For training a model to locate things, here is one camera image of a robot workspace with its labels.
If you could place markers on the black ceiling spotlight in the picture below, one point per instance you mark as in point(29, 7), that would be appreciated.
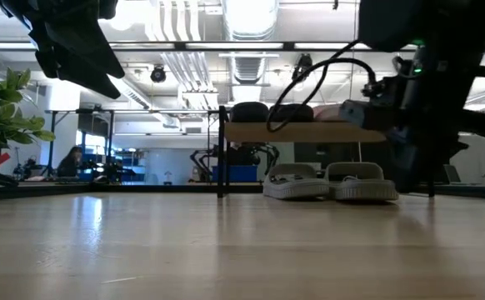
point(303, 62)
point(158, 74)

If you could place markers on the white fabric divider panel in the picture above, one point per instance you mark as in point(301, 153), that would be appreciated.
point(471, 162)

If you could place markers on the black overhead light bar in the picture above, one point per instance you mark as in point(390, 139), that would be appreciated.
point(289, 46)

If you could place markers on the grey laptop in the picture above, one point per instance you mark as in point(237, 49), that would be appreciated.
point(454, 174)

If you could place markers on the person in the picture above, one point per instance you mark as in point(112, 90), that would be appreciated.
point(69, 162)

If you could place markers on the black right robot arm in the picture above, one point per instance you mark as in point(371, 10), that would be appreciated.
point(434, 21)

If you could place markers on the black rubber slide sandal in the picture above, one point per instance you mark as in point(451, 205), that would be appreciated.
point(292, 113)
point(248, 112)

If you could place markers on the pink rubber slide sandal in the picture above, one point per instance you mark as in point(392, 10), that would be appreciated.
point(328, 113)

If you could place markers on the black background robot arm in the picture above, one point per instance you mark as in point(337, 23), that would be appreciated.
point(198, 162)

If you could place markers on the green leafy plant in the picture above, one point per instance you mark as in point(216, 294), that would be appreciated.
point(1, 112)

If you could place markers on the wooden shelf with black frame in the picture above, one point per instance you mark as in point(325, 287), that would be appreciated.
point(301, 132)

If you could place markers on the grey rubber slide sandal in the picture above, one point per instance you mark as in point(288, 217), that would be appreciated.
point(294, 187)
point(363, 189)

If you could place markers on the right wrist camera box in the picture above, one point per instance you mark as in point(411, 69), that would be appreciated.
point(365, 116)

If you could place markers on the blue storage bin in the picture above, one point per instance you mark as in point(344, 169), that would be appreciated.
point(236, 174)

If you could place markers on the black room divider panels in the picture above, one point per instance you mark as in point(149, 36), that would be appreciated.
point(309, 154)

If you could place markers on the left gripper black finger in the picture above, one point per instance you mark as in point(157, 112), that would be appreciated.
point(88, 46)
point(71, 71)

